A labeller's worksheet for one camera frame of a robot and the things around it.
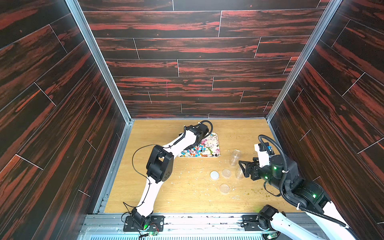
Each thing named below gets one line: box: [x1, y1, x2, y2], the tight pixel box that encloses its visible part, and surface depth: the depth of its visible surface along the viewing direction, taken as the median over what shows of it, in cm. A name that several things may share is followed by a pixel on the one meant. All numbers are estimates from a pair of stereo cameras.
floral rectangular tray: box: [177, 132, 221, 158], surface depth 103 cm
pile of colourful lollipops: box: [180, 142, 218, 157], surface depth 101 cm
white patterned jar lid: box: [209, 170, 220, 180], surface depth 91 cm
